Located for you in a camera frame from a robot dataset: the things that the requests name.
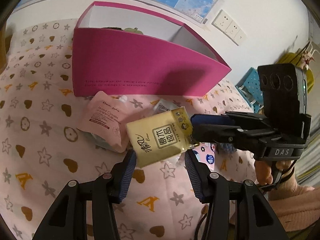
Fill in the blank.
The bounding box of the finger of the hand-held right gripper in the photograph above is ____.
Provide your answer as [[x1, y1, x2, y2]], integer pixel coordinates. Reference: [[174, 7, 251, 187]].
[[191, 124, 275, 153], [190, 111, 270, 130]]

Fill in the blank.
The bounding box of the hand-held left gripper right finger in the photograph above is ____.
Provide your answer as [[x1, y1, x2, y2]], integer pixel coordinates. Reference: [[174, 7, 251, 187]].
[[184, 150, 290, 240]]

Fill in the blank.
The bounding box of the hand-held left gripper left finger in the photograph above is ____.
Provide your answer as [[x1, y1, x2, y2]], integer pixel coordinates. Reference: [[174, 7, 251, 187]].
[[32, 149, 137, 240]]

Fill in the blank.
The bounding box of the blue checkered cloth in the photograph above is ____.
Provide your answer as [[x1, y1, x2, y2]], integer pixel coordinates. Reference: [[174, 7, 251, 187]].
[[217, 142, 238, 153]]

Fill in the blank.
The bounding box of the floral tissue pack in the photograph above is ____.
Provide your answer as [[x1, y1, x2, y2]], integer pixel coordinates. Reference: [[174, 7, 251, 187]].
[[194, 144, 218, 167]]

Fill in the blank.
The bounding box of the yellow tissue pack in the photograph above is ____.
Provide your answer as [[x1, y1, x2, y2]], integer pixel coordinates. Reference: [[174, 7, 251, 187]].
[[125, 106, 200, 168]]

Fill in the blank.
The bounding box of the pink cardboard box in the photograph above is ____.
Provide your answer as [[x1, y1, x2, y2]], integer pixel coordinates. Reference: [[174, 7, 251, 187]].
[[72, 1, 232, 97]]

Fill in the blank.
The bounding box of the green plush toy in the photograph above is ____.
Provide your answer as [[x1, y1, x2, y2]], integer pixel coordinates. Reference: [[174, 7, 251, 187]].
[[101, 26, 144, 34]]

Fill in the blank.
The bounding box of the person's right forearm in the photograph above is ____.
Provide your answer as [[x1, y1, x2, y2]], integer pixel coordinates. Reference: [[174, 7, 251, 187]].
[[257, 172, 320, 240]]

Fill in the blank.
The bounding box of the person's right hand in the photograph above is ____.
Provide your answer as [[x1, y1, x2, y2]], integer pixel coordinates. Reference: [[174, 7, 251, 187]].
[[254, 159, 278, 188]]

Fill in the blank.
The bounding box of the blue perforated crate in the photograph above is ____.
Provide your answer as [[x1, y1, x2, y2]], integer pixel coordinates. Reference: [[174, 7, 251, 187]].
[[236, 67, 264, 113]]

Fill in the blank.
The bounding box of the yellow green chair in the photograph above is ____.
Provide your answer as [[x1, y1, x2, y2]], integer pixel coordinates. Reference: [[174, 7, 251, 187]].
[[277, 51, 316, 93]]

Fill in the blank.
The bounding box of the clear barcode packet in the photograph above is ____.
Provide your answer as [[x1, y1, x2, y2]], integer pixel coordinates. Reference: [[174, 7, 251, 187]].
[[153, 99, 177, 114]]

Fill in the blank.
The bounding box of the pink hand cream pouch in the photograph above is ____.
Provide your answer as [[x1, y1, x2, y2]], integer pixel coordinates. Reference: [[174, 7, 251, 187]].
[[76, 91, 132, 153]]

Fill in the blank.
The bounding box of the pink star printed blanket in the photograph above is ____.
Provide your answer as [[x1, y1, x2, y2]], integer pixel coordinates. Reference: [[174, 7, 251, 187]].
[[0, 17, 275, 240]]

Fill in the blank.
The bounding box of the black cable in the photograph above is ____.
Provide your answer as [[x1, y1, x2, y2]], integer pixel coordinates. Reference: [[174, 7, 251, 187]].
[[195, 204, 209, 240]]

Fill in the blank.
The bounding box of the white wall socket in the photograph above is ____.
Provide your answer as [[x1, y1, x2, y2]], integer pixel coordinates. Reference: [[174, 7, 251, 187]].
[[225, 20, 240, 37], [212, 9, 232, 28], [234, 29, 247, 46]]

